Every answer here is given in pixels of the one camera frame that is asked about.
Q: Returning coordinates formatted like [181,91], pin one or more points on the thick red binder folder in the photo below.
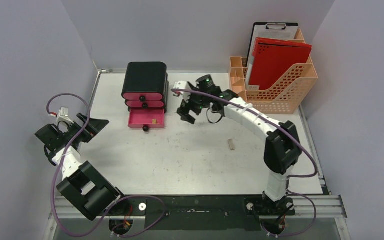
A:
[271,58]

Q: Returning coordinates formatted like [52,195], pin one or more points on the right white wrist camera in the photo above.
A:
[179,88]

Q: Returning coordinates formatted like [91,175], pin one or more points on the black pink drawer unit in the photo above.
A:
[145,93]

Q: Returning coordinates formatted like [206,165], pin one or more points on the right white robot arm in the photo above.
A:
[281,141]

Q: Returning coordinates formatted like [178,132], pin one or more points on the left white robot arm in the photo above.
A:
[82,185]

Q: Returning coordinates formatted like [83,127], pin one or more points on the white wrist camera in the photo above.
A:
[63,116]
[179,88]

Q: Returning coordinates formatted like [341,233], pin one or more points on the small beige eraser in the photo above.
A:
[231,144]

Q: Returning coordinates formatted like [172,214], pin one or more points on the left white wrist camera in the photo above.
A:
[63,116]

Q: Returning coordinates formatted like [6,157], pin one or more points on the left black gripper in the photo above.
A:
[93,127]

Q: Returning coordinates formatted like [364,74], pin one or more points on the black clipboard with paper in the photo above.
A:
[271,30]

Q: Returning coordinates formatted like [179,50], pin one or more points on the orange plastic file organizer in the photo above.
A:
[285,95]

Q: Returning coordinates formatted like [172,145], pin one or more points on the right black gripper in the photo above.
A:
[190,103]

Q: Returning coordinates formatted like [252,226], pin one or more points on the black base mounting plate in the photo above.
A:
[200,213]

